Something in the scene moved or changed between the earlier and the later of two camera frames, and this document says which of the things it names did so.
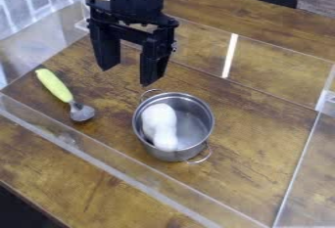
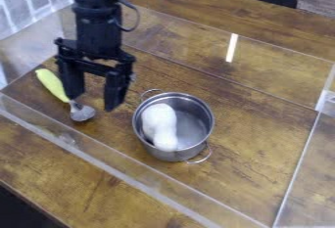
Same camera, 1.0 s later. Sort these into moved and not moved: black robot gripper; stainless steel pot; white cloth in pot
Moved: black robot gripper
Not moved: white cloth in pot; stainless steel pot
